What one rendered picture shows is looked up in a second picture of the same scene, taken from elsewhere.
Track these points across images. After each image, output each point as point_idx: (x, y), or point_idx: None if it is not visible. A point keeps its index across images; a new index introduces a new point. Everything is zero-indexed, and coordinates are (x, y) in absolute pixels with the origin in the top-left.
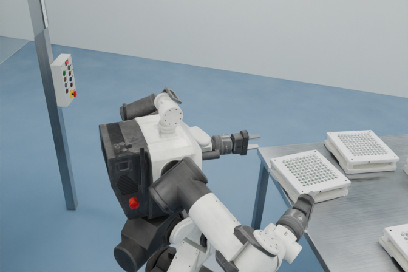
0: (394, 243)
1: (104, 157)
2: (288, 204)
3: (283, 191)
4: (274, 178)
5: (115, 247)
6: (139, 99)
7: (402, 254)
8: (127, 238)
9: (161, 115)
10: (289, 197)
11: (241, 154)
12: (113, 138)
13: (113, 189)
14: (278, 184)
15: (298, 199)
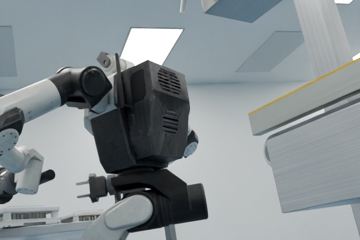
0: (85, 212)
1: (164, 90)
2: (53, 229)
3: (39, 225)
4: (14, 230)
5: (202, 187)
6: (74, 67)
7: (92, 214)
8: (187, 186)
9: (132, 65)
10: (48, 223)
11: (12, 197)
12: (158, 70)
13: (188, 107)
14: (26, 227)
15: (94, 177)
